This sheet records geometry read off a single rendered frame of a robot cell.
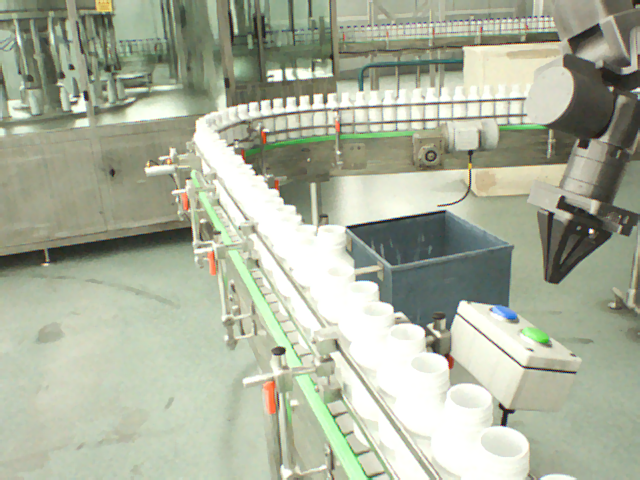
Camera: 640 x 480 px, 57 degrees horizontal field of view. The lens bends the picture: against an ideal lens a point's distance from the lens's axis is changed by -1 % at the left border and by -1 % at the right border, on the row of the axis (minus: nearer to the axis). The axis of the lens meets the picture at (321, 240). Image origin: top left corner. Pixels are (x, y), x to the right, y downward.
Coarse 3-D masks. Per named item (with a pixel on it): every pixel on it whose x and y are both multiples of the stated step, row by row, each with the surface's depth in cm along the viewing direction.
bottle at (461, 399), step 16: (464, 384) 50; (448, 400) 49; (464, 400) 51; (480, 400) 50; (448, 416) 49; (464, 416) 47; (480, 416) 47; (448, 432) 49; (464, 432) 48; (480, 432) 48; (432, 448) 50; (448, 448) 49; (464, 448) 48; (432, 464) 51; (448, 464) 48; (464, 464) 48
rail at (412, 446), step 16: (224, 208) 145; (240, 208) 121; (272, 256) 97; (288, 272) 88; (272, 288) 101; (320, 320) 74; (304, 336) 84; (352, 368) 65; (368, 384) 60; (384, 400) 57; (352, 416) 68; (368, 432) 64; (400, 432) 54; (416, 448) 51; (384, 464) 59
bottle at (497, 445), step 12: (492, 432) 45; (504, 432) 45; (516, 432) 44; (480, 444) 43; (492, 444) 45; (504, 444) 45; (516, 444) 44; (480, 456) 43; (492, 456) 42; (504, 456) 46; (516, 456) 42; (528, 456) 43; (480, 468) 43; (492, 468) 42; (504, 468) 42; (516, 468) 42; (528, 468) 43
